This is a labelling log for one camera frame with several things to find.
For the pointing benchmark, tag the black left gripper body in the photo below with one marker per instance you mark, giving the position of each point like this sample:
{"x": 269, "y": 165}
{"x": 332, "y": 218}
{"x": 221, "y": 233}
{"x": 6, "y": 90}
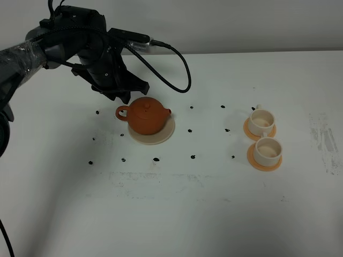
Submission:
{"x": 105, "y": 70}

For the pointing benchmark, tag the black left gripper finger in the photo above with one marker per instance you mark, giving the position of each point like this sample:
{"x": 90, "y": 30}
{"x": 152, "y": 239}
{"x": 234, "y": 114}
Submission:
{"x": 124, "y": 96}
{"x": 109, "y": 94}

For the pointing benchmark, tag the brown clay teapot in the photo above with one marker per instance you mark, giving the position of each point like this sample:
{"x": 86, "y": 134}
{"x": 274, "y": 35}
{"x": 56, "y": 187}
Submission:
{"x": 145, "y": 115}

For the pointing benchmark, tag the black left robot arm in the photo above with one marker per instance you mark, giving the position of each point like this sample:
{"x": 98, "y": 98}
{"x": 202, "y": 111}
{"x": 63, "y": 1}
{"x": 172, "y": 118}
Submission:
{"x": 47, "y": 46}

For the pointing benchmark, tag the beige round teapot coaster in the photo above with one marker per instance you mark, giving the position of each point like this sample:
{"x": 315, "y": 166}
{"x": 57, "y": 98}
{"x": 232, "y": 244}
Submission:
{"x": 157, "y": 138}

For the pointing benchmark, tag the orange far saucer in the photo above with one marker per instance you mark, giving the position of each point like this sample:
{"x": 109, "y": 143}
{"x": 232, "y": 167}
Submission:
{"x": 255, "y": 137}

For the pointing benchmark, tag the orange saucer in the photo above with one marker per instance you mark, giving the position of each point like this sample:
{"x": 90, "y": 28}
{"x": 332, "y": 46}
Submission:
{"x": 256, "y": 165}
{"x": 255, "y": 137}

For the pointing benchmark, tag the orange near saucer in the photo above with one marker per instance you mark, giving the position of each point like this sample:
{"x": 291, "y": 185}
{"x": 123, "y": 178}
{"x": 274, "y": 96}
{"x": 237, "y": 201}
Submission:
{"x": 256, "y": 165}

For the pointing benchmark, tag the white far teacup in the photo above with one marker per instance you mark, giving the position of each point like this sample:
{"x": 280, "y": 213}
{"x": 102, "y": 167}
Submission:
{"x": 261, "y": 121}

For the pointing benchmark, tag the white teacup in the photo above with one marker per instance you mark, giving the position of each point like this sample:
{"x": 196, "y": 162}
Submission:
{"x": 261, "y": 121}
{"x": 267, "y": 151}

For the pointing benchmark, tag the white near teacup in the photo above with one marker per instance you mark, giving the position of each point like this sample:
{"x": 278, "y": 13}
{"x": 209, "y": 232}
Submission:
{"x": 267, "y": 151}

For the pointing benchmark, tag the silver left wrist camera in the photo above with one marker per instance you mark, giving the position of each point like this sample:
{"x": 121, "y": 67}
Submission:
{"x": 140, "y": 42}

